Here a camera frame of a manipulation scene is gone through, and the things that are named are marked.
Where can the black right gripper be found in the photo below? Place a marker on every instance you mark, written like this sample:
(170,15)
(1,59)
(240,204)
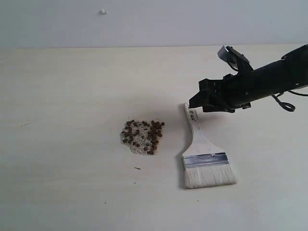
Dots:
(217,95)

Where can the wide white paint brush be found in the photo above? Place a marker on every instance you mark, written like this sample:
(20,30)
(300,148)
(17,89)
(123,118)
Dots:
(205,165)

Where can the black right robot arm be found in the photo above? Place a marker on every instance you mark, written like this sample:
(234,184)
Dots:
(248,84)

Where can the brown pellets and white crumbs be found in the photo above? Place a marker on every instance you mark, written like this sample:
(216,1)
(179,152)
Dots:
(142,136)

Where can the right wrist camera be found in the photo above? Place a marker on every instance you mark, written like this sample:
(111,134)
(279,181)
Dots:
(236,61)

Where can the white blob on wall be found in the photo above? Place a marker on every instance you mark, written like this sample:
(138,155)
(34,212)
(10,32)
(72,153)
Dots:
(102,12)

